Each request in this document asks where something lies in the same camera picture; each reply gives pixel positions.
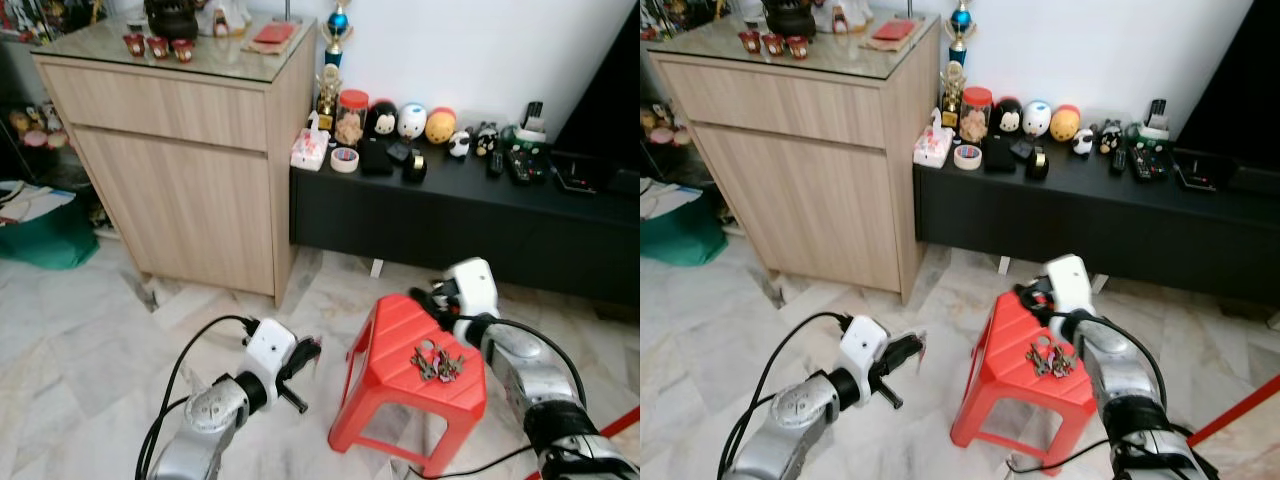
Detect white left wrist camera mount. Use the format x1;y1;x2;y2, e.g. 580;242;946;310
838;315;889;379
245;318;299;386

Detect yellow red plush toy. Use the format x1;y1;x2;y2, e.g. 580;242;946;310
1049;104;1082;142
425;107;458;145

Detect red plastic stool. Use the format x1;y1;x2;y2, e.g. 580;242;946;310
328;292;489;478
950;290;1098;476

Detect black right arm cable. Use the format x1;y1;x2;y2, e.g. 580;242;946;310
1060;310;1169;406
455;315;589;406

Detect bunch of metal keys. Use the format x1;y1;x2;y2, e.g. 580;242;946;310
410;339;467;385
1022;335;1079;379

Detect tall blue gold trophy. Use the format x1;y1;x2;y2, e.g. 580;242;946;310
322;0;353;69
945;0;976;66

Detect black floor cable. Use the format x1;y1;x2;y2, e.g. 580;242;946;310
400;445;541;480
1005;440;1141;476

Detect light wooden cabinet glass top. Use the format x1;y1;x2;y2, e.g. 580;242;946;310
645;10;943;306
30;12;319;309

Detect green bag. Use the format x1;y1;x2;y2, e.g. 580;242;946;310
640;195;729;268
0;195;101;271

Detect small gold trophy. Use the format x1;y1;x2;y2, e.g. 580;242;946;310
938;62;967;129
315;65;343;131

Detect flat black set-top box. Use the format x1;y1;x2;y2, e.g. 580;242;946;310
552;152;613;194
1172;150;1233;193

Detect white robed figurine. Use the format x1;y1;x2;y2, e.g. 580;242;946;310
195;0;251;38
815;0;873;35

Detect white blue plush toy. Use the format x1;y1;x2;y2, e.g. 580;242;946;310
397;102;429;141
1021;100;1053;139

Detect white papers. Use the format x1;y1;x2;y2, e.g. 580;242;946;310
0;180;76;226
640;178;704;221

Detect black low TV console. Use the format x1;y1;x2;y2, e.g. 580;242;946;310
290;150;641;309
912;150;1280;309

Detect black television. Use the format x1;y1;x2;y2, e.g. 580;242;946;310
555;0;641;191
1175;0;1280;191

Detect black mouse plush toy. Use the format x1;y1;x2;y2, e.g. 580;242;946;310
992;97;1024;138
366;99;399;141

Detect clear jar red lid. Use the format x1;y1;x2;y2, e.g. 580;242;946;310
958;87;994;146
336;89;371;149

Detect pink white tissue pack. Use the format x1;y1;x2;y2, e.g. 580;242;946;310
290;112;332;173
912;108;954;169

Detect black wallet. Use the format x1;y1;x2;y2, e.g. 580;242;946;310
358;138;397;178
982;135;1019;174

